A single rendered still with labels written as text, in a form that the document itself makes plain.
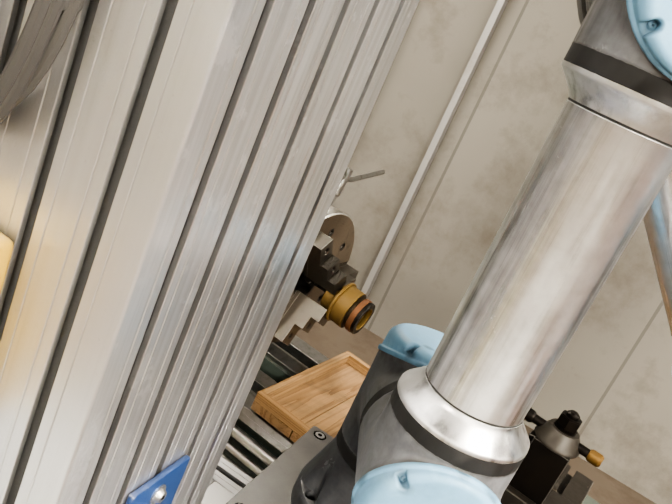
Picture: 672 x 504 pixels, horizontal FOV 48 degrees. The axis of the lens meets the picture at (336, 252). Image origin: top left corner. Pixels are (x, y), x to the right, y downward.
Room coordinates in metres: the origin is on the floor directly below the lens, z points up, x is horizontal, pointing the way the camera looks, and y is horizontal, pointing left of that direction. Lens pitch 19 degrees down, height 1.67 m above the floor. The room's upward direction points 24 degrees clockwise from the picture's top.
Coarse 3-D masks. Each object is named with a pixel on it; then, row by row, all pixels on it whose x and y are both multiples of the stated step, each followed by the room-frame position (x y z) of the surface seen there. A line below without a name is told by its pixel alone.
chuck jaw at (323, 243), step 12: (324, 240) 1.39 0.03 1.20; (312, 252) 1.39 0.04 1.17; (324, 252) 1.39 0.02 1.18; (312, 264) 1.40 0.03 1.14; (324, 264) 1.39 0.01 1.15; (336, 264) 1.40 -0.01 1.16; (312, 276) 1.42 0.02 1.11; (324, 276) 1.39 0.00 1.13; (336, 276) 1.41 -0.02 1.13; (324, 288) 1.41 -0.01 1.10; (336, 288) 1.40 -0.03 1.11
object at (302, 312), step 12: (300, 300) 1.42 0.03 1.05; (312, 300) 1.42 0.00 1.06; (288, 312) 1.41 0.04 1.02; (300, 312) 1.40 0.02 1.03; (312, 312) 1.40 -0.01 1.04; (324, 312) 1.40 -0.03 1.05; (288, 324) 1.39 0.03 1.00; (300, 324) 1.39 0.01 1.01; (312, 324) 1.42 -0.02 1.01; (324, 324) 1.42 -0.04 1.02; (276, 336) 1.38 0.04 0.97; (288, 336) 1.39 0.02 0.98
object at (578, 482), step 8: (576, 472) 1.38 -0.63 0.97; (560, 480) 1.32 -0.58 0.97; (568, 480) 1.36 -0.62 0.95; (576, 480) 1.34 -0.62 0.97; (584, 480) 1.36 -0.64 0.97; (560, 488) 1.32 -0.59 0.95; (568, 488) 1.30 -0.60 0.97; (576, 488) 1.31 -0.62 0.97; (584, 488) 1.33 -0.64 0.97; (568, 496) 1.27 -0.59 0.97; (576, 496) 1.28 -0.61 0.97; (584, 496) 1.30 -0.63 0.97
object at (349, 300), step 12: (348, 288) 1.41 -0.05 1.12; (324, 300) 1.41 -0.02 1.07; (336, 300) 1.39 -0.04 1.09; (348, 300) 1.39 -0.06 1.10; (360, 300) 1.40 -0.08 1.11; (336, 312) 1.38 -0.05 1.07; (348, 312) 1.38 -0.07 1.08; (360, 312) 1.38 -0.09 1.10; (372, 312) 1.43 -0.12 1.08; (348, 324) 1.38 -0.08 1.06; (360, 324) 1.42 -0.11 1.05
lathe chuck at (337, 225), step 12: (336, 216) 1.46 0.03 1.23; (348, 216) 1.51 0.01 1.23; (324, 228) 1.44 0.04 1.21; (336, 228) 1.48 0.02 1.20; (348, 228) 1.53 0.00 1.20; (336, 240) 1.51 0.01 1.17; (348, 240) 1.56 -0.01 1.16; (336, 252) 1.53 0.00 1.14; (348, 252) 1.58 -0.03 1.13; (300, 276) 1.52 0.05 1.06; (300, 288) 1.49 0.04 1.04; (312, 288) 1.50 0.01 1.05
